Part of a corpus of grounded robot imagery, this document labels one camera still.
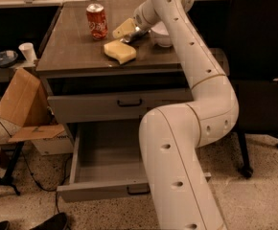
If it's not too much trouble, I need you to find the red soda can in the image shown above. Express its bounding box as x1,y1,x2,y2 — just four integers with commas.
86,3,107,40

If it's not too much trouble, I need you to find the brown cardboard box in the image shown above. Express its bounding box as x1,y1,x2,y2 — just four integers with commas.
0,68,73,155

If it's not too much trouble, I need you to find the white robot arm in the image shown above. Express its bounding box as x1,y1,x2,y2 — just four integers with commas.
134,0,239,230

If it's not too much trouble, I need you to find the black office chair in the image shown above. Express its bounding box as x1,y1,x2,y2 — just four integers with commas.
224,0,278,177

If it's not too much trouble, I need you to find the yellow sponge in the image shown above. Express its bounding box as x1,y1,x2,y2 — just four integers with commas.
104,40,136,64

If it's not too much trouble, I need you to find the grey middle drawer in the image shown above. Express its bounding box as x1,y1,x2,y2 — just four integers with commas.
48,88,193,124

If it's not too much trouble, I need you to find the grey drawer cabinet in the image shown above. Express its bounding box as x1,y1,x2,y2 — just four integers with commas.
36,2,198,141

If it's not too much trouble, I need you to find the dark round dish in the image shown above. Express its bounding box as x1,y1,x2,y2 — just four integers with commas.
0,50,18,68

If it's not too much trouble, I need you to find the black metal stand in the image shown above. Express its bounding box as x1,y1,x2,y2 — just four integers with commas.
0,142,24,196

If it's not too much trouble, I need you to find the grey open bottom drawer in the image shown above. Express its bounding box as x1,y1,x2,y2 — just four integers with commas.
58,118,210,202

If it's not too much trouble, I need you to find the black floor cable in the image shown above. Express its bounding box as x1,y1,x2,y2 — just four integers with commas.
0,100,73,216

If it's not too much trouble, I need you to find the white bowl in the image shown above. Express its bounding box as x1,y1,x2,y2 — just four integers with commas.
151,22,172,48

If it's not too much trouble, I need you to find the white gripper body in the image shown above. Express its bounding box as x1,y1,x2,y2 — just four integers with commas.
133,0,160,31

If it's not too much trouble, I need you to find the low side shelf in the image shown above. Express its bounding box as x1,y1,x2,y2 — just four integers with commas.
0,61,37,82

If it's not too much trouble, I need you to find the white paper cup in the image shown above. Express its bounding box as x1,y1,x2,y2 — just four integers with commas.
18,42,36,62

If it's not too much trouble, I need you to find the black shoe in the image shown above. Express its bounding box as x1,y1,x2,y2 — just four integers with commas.
0,220,10,230
30,213,68,230

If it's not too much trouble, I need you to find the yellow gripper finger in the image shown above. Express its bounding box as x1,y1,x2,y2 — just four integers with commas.
112,18,136,38

